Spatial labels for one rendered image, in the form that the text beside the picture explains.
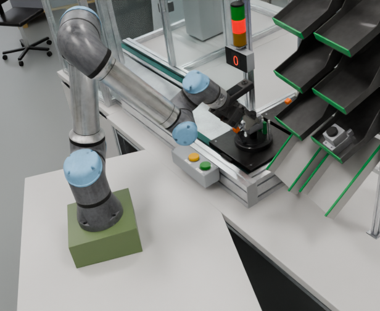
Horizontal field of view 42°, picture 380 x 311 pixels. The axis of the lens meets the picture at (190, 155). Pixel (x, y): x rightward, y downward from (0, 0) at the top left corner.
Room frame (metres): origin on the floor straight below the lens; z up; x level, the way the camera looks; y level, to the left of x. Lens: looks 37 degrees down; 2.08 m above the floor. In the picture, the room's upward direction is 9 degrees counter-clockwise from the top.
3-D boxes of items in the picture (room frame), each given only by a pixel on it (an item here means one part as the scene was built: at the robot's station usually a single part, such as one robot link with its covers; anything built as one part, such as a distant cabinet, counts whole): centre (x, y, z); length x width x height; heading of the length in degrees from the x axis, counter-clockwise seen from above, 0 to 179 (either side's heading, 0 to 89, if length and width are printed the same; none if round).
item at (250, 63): (1.72, -0.25, 1.29); 0.12 x 0.05 x 0.25; 30
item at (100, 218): (1.23, 0.32, 1.01); 0.15 x 0.15 x 0.10
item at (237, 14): (1.72, -0.25, 1.38); 0.05 x 0.05 x 0.05
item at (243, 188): (1.65, 0.03, 0.91); 0.89 x 0.06 x 0.11; 30
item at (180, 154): (1.46, -0.01, 0.93); 0.21 x 0.07 x 0.06; 30
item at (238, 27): (1.72, -0.25, 1.33); 0.05 x 0.05 x 0.05
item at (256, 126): (1.50, -0.25, 1.06); 0.08 x 0.04 x 0.07; 120
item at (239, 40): (1.72, -0.25, 1.28); 0.05 x 0.05 x 0.05
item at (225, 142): (1.49, -0.24, 0.96); 0.24 x 0.24 x 0.02; 30
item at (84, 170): (1.24, 0.33, 1.13); 0.13 x 0.12 x 0.14; 2
